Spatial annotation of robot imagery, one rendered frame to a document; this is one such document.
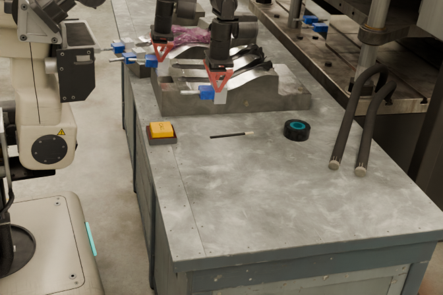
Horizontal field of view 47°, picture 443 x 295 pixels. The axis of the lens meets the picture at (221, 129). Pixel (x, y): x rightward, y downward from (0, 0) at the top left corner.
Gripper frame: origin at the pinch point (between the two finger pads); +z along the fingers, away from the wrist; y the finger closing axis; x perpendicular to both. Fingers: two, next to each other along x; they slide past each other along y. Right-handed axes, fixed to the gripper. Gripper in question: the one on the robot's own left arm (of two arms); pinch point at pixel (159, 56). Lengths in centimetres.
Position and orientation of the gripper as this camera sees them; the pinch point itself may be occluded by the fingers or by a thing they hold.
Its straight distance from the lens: 174.4
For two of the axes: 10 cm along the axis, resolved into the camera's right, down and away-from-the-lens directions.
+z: -1.6, 8.6, 4.9
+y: -2.4, -5.2, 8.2
